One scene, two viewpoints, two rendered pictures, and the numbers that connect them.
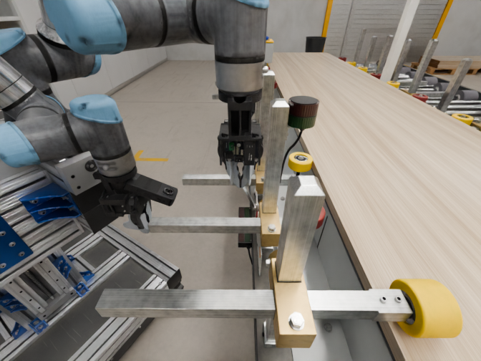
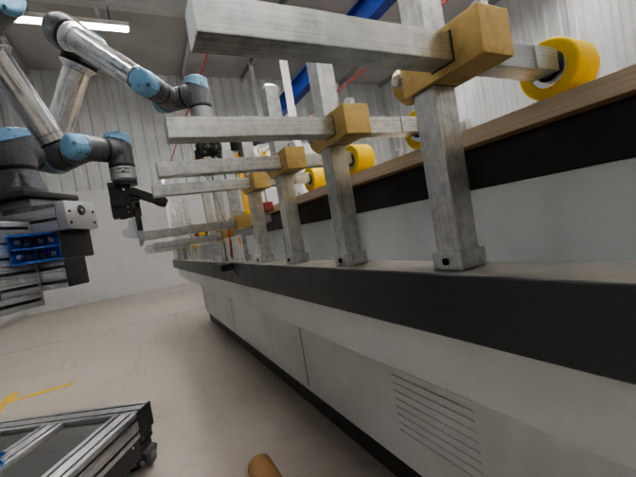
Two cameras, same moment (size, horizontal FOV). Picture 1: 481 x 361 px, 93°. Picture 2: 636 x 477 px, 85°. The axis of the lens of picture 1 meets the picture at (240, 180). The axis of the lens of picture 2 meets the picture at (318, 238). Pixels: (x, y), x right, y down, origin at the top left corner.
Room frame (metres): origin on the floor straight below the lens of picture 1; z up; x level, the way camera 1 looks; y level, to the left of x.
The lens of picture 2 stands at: (-0.85, 0.28, 0.78)
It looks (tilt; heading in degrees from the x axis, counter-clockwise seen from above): 2 degrees down; 332
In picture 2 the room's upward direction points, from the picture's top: 9 degrees counter-clockwise
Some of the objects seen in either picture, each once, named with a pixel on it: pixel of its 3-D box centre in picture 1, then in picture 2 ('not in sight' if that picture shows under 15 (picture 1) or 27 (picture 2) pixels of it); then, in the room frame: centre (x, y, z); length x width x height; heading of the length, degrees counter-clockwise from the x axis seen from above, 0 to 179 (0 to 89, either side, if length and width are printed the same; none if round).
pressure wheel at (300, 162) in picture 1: (298, 170); not in sight; (0.67, -0.21, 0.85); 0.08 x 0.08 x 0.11
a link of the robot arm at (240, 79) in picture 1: (241, 76); (203, 115); (0.38, 0.00, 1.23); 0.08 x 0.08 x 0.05
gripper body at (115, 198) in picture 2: (123, 189); (125, 200); (0.42, 0.28, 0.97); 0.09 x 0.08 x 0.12; 90
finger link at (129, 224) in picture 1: (134, 225); (132, 232); (0.41, 0.27, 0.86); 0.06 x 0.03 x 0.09; 90
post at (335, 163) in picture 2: not in sight; (334, 157); (-0.29, -0.07, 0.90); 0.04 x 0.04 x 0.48; 0
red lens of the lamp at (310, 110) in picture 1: (303, 105); not in sight; (0.46, -0.13, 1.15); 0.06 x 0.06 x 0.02
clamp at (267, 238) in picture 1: (270, 220); (239, 222); (0.43, -0.08, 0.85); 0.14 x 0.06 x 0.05; 0
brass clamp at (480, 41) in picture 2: not in sight; (444, 62); (-0.57, -0.07, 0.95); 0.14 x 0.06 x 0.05; 0
